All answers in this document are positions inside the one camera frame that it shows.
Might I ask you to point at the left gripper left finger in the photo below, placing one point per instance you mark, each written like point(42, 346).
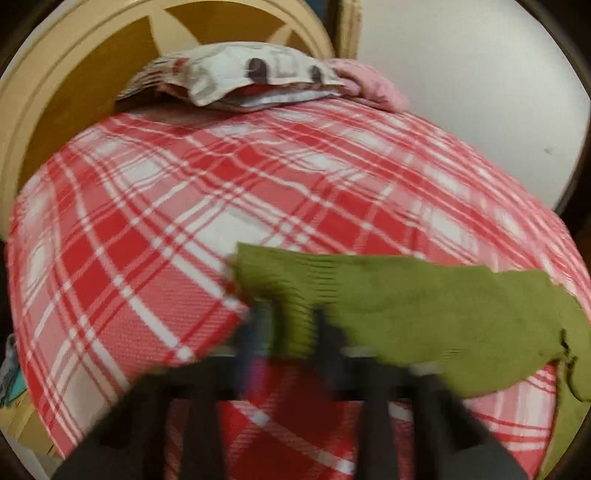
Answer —
point(129, 442)

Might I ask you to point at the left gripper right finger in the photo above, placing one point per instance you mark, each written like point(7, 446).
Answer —
point(449, 441)

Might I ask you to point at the green striped knit sweater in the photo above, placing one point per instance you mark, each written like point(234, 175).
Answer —
point(487, 330)

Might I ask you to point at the teal item beside bed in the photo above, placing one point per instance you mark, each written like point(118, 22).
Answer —
point(12, 380)

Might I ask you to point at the red plaid bed sheet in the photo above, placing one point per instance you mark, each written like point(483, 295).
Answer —
point(121, 252)

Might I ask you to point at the pink floral pillow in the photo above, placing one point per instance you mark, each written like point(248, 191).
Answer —
point(364, 84)

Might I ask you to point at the cream wooden headboard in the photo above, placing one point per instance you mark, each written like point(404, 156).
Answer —
point(67, 74)

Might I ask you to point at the grey patterned white pillow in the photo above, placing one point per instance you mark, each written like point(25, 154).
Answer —
point(237, 76)

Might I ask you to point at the beige curtain right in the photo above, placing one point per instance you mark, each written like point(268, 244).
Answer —
point(348, 29)

